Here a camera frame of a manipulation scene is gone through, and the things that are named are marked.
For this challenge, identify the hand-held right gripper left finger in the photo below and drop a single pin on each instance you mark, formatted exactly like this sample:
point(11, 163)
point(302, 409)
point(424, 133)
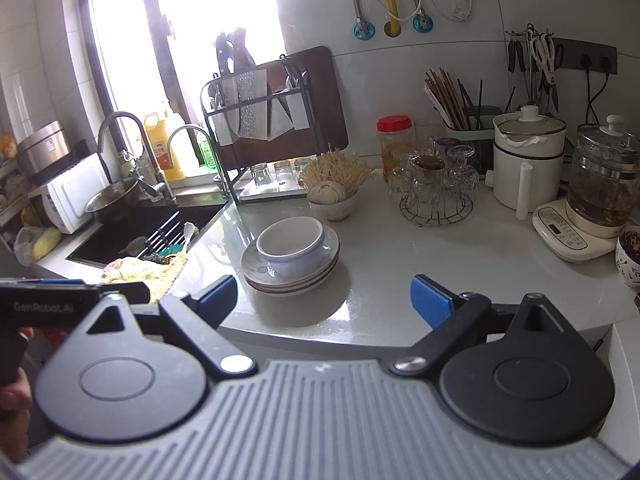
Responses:
point(220, 295)

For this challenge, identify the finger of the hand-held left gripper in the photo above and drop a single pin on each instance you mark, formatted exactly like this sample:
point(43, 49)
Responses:
point(45, 283)
point(135, 292)

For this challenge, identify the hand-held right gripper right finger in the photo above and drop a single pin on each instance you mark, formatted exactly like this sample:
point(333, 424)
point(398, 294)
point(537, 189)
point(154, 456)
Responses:
point(430, 300)

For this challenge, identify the leaf pattern plate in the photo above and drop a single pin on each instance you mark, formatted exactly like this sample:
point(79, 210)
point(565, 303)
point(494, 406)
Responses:
point(250, 265)

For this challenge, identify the person's left hand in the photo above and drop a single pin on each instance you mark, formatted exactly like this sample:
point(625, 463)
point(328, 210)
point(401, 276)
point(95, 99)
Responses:
point(17, 400)

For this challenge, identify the yellow dish cloth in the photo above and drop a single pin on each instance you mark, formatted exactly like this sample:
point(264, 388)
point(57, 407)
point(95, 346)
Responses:
point(130, 270)

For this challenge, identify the clear plastic bag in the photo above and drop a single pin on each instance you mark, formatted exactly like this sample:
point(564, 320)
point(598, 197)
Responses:
point(45, 242)

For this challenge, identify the black kitchen sink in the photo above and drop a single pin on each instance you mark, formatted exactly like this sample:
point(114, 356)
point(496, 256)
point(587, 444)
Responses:
point(100, 245)

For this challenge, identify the dark chopsticks group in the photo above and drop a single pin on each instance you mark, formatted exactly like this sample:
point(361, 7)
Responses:
point(160, 232)

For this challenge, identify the white spoon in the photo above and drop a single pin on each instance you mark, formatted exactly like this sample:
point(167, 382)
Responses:
point(188, 231)

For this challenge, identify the white microwave oven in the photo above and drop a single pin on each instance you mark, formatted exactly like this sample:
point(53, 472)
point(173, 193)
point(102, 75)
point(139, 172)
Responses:
point(75, 195)

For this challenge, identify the stainless steel basin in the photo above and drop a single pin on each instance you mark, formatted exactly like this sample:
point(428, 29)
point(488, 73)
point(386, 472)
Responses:
point(112, 200)

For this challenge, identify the clear drinking glass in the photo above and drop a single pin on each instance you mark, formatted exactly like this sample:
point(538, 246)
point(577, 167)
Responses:
point(261, 176)
point(282, 172)
point(301, 167)

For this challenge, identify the white ceramic bowl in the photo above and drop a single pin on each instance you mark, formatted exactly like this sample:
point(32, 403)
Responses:
point(340, 210)

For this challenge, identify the steel rice cooker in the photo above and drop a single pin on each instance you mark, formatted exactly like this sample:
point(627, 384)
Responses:
point(45, 147)

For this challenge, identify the green bottle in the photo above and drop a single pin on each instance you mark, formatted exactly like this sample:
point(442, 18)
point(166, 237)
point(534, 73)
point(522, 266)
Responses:
point(207, 152)

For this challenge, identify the garlic bulb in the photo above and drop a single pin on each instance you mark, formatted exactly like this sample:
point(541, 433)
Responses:
point(325, 192)

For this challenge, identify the white electric pot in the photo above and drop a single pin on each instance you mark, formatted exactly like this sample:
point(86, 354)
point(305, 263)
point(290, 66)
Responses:
point(515, 180)

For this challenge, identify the yellow detergent bottle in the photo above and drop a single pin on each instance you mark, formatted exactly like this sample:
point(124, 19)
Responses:
point(157, 145)

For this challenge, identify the dried noodle bundle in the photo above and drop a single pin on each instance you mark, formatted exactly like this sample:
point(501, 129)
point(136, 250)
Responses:
point(335, 170)

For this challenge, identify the chrome faucet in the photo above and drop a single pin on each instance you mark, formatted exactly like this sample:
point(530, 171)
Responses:
point(192, 128)

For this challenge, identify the tall grey faucet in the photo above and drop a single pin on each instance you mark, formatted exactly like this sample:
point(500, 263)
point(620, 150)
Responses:
point(125, 115)

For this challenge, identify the red lid plastic jar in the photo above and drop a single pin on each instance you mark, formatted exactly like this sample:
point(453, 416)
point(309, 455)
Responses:
point(395, 125)

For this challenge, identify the green chopstick holder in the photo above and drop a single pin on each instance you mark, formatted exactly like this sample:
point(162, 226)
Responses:
point(487, 130)

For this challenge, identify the kitchen knife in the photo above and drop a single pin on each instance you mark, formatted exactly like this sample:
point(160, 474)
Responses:
point(280, 120)

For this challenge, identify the steel cleaver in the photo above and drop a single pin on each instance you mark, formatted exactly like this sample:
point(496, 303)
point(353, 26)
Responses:
point(252, 110)

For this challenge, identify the black knife rack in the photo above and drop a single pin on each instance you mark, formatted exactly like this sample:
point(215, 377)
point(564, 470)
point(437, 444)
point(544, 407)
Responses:
point(204, 105)

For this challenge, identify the bundle of wooden chopsticks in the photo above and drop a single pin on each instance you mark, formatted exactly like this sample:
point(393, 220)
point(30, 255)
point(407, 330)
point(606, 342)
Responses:
point(445, 100)

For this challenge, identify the patterned bowl dark spice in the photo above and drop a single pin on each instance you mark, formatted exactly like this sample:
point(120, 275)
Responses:
point(627, 265)

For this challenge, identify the black chopsticks bundle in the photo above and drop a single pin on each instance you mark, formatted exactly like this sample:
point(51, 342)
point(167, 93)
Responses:
point(479, 105)

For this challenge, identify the glass health kettle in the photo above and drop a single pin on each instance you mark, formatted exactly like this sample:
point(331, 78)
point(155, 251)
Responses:
point(600, 185)

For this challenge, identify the brown wooden cutting board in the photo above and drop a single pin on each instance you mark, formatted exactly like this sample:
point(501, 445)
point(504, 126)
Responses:
point(325, 110)

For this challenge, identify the metal utensil hook rack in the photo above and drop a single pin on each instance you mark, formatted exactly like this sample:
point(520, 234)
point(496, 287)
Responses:
point(530, 32)

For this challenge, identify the kitchen window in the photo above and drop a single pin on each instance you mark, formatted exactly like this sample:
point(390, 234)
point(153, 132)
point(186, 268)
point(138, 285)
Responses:
point(210, 0)

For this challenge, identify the black wall socket panel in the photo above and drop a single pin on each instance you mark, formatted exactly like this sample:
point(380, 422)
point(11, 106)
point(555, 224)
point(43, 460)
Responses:
point(570, 55)

